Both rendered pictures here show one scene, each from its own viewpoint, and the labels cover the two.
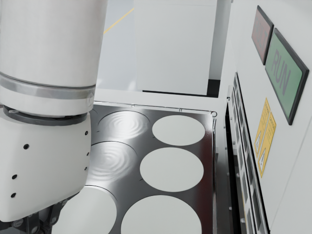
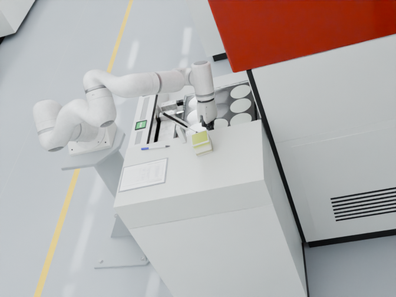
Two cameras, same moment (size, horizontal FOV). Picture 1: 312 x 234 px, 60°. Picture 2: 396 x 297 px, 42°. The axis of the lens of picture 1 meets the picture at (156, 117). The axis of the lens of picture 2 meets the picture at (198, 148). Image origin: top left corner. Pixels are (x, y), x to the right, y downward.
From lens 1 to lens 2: 199 cm
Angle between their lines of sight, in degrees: 10
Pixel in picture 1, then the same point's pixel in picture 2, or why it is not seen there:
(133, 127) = (223, 96)
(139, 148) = (228, 103)
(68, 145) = (212, 105)
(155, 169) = (235, 107)
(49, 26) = (205, 84)
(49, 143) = (209, 105)
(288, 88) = not seen: hidden behind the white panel
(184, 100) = (243, 73)
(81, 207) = (217, 124)
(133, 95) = (215, 79)
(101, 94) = not seen: hidden behind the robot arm
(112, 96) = not seen: hidden behind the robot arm
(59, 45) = (208, 86)
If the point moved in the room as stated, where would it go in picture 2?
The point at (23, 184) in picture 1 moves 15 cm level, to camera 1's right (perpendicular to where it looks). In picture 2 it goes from (207, 115) to (240, 104)
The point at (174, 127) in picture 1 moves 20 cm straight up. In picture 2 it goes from (238, 91) to (227, 58)
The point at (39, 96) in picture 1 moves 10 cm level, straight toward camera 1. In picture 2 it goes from (207, 96) to (219, 105)
